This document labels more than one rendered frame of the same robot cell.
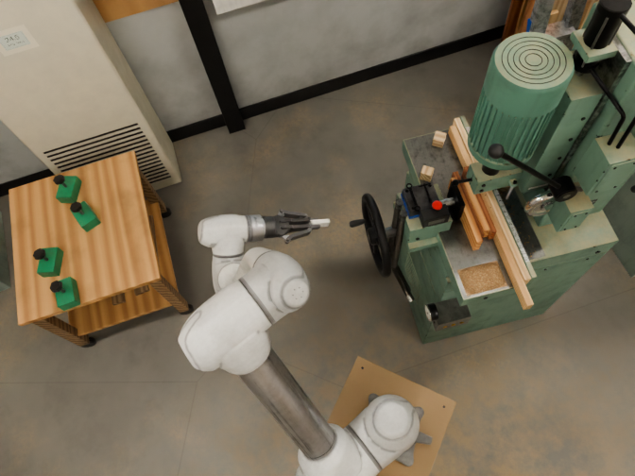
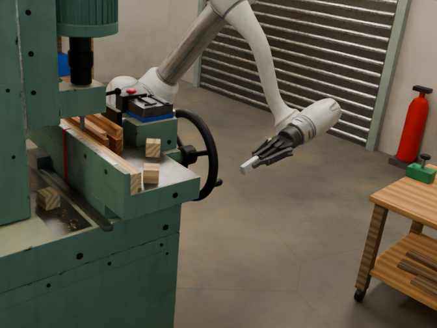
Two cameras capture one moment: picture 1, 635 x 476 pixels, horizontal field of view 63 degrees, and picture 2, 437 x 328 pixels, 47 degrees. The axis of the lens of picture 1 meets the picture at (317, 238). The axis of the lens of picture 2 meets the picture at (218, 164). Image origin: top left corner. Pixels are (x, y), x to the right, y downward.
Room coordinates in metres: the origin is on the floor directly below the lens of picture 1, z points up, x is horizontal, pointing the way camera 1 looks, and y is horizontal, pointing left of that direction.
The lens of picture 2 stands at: (1.90, -1.00, 1.42)
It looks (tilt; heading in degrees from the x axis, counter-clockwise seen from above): 24 degrees down; 141
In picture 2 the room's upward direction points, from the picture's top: 5 degrees clockwise
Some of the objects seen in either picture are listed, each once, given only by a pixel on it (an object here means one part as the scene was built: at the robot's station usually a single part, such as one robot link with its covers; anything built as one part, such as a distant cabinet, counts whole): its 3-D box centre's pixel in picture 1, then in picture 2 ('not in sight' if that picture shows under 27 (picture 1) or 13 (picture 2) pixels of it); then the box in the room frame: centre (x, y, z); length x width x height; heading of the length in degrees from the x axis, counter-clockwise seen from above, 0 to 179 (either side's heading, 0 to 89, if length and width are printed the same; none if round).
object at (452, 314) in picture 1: (449, 314); not in sight; (0.49, -0.41, 0.58); 0.12 x 0.08 x 0.08; 93
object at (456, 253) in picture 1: (446, 213); (117, 149); (0.74, -0.43, 0.87); 0.61 x 0.30 x 0.06; 3
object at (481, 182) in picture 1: (493, 176); (73, 101); (0.75, -0.55, 1.03); 0.14 x 0.07 x 0.09; 93
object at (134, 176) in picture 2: (488, 195); (73, 138); (0.74, -0.55, 0.92); 0.60 x 0.02 x 0.05; 3
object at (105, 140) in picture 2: (478, 202); (84, 133); (0.73, -0.52, 0.93); 0.24 x 0.01 x 0.05; 3
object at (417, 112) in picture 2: not in sight; (413, 127); (0.03, 2.30, 0.30); 0.19 x 0.18 x 0.60; 99
